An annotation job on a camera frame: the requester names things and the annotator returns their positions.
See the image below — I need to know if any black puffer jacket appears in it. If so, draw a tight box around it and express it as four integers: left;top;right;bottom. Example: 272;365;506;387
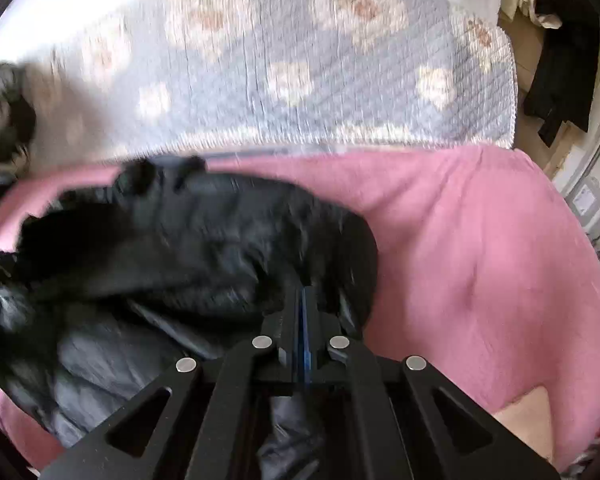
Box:
0;155;381;480

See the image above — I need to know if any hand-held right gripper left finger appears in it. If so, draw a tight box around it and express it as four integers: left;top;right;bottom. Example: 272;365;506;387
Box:
37;285;305;480

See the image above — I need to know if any white metal rack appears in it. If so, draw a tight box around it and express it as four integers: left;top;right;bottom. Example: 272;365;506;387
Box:
552;105;600;311

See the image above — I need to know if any pink fleece blanket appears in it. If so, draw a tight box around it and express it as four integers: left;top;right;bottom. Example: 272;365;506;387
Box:
0;145;600;471

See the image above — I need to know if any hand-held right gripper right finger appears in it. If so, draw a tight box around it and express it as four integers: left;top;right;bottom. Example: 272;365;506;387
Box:
302;285;563;480

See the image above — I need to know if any paw print quilted bedspread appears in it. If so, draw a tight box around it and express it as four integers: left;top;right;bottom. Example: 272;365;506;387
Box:
0;0;518;171

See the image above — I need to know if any pile of grey clothes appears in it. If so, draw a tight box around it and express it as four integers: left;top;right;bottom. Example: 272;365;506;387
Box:
0;60;38;196

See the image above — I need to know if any hanging black garment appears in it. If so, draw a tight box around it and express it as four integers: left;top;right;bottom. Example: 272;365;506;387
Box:
524;0;600;148

